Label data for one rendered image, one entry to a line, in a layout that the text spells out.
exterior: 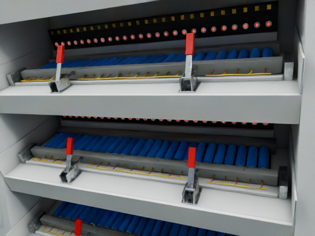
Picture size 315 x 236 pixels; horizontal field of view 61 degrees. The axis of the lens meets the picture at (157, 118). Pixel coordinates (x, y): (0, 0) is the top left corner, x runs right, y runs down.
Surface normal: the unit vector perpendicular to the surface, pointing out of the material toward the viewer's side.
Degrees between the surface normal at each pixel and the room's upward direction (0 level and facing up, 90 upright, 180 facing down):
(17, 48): 90
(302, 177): 90
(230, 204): 19
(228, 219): 109
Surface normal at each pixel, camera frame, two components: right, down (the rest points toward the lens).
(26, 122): 0.92, 0.04
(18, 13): -0.36, 0.49
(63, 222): -0.17, -0.87
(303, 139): -0.40, 0.18
